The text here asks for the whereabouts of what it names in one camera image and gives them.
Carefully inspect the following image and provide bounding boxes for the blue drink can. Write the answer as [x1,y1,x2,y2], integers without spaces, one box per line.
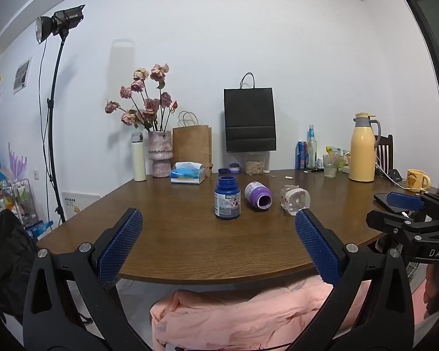
[296,141,308,170]

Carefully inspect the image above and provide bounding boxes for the white thermos bottle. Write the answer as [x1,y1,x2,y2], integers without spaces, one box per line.
[131,133,147,182]

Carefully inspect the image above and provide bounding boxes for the black jacket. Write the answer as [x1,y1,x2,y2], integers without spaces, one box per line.
[0,209,42,317]

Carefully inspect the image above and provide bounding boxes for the yellow thermos jug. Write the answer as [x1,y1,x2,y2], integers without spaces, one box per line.
[349,113,382,183]

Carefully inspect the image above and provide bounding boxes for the purple plastic hanger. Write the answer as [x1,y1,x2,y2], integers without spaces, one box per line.
[8,142,28,182]

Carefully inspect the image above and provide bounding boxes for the wall poster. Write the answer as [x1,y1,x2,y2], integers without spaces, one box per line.
[13,58,33,95]

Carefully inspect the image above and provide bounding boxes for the black phone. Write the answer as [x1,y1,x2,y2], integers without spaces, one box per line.
[373,193,407,215]

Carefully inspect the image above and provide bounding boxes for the clear container of oats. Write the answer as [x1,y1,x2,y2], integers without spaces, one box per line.
[245,152,266,175]

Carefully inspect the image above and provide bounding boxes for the black paper bag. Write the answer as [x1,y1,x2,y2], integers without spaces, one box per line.
[224,73,277,154]

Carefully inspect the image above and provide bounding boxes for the dark wooden chair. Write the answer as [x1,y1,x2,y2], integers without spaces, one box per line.
[375,134,394,177]

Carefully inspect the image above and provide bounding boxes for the brown paper bag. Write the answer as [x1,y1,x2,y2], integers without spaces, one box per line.
[172,111,213,171]

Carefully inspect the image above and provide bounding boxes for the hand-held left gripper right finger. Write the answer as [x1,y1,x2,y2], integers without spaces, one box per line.
[288,208,416,351]

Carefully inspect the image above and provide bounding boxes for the black light stand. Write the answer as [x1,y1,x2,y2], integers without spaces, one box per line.
[46,36,69,224]

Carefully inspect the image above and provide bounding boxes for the clear glass cup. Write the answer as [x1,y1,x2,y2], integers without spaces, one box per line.
[280,185,311,216]

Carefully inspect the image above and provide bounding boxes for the blue jar with label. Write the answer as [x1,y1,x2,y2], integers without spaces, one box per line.
[214,176,241,221]

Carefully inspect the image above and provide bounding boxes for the purple bottle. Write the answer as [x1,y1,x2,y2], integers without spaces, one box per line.
[245,181,272,210]

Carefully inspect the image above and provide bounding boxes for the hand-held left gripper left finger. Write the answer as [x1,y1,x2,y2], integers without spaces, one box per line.
[22,208,151,351]

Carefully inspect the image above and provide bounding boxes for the black studio light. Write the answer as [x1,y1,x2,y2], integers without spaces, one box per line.
[35,5,86,45]

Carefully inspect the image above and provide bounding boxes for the wire rack shelf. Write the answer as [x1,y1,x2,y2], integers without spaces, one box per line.
[2,178,36,228]

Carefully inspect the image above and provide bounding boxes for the pink mottled vase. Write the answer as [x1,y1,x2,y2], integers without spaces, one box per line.
[148,131,174,178]

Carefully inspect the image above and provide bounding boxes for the white flat box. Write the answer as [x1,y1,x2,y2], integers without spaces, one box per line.
[61,191,102,224]

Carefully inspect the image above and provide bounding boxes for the tissue box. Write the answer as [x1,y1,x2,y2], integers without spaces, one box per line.
[170,161,206,184]

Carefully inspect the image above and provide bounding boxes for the pink cloth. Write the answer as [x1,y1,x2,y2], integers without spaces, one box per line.
[150,275,371,351]

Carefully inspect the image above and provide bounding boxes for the drinking glass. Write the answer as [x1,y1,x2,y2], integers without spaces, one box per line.
[323,154,338,179]

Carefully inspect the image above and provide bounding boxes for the dried pink roses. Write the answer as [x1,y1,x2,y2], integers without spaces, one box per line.
[105,63,178,133]

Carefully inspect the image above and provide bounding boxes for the clear glass bottle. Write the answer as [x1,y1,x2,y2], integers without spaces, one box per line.
[306,125,318,171]

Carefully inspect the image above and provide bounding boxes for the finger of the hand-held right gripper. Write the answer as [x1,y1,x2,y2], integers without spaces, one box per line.
[386,192,439,213]
[366,210,425,244]

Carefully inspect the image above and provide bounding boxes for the yellow mug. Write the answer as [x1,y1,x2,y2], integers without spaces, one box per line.
[406,169,432,191]

